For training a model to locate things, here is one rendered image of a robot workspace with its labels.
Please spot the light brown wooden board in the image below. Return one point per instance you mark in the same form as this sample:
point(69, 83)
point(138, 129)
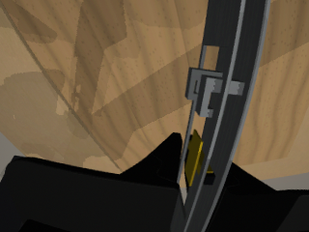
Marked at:
point(123, 65)

